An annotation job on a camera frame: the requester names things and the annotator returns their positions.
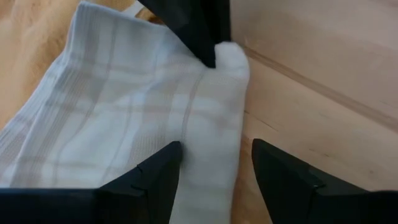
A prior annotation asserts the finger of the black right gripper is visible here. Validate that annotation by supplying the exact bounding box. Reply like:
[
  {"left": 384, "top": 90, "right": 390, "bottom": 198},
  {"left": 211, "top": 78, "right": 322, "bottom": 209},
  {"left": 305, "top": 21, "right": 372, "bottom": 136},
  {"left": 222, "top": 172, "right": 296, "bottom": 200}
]
[
  {"left": 138, "top": 0, "right": 217, "bottom": 68},
  {"left": 198, "top": 0, "right": 233, "bottom": 47}
]

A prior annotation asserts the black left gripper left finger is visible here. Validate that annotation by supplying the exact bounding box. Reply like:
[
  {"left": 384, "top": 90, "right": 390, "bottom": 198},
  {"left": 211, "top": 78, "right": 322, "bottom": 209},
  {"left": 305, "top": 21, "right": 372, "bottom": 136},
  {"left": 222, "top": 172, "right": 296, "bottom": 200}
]
[{"left": 99, "top": 141, "right": 183, "bottom": 224}]

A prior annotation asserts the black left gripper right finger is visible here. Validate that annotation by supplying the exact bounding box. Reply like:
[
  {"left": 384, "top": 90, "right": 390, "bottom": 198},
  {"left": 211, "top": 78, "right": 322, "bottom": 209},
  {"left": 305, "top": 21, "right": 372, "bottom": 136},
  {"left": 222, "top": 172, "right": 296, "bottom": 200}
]
[{"left": 251, "top": 138, "right": 368, "bottom": 224}]

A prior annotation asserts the white plaid kitchen towel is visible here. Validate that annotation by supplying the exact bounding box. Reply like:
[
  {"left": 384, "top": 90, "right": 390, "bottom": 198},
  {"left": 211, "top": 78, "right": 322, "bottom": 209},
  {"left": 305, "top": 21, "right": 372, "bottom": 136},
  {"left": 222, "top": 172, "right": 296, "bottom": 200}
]
[{"left": 0, "top": 0, "right": 251, "bottom": 224}]

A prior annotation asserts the mustard yellow towel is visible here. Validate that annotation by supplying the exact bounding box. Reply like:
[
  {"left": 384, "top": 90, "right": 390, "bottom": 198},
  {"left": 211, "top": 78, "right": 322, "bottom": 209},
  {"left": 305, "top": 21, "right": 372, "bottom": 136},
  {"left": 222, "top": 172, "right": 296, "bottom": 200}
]
[{"left": 0, "top": 0, "right": 165, "bottom": 128}]

